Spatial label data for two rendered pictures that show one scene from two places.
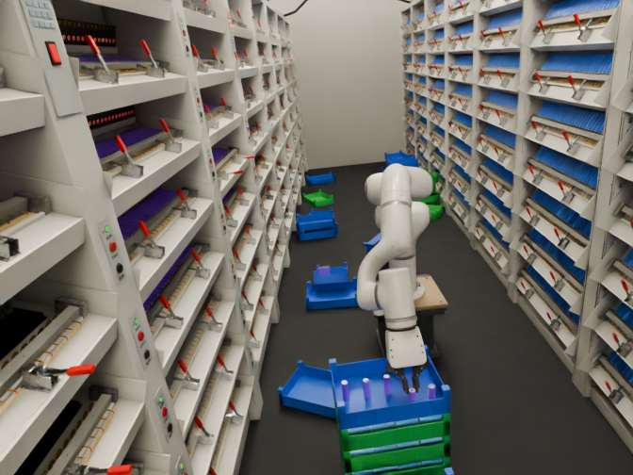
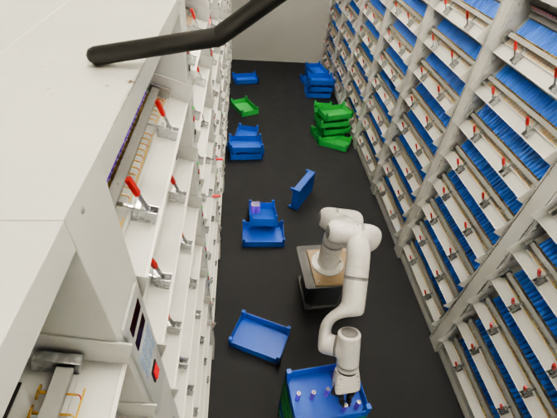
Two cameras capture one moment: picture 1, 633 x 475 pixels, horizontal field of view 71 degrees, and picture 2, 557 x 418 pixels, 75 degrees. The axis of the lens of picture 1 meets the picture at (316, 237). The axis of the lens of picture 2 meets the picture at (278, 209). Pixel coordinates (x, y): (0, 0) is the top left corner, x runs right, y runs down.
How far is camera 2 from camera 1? 84 cm
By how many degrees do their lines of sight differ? 23
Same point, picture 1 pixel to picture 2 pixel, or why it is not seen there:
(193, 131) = (193, 201)
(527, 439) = (397, 386)
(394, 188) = (359, 266)
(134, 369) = not seen: outside the picture
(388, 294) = (344, 353)
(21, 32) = (140, 395)
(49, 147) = not seen: outside the picture
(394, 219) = (355, 294)
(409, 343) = (351, 381)
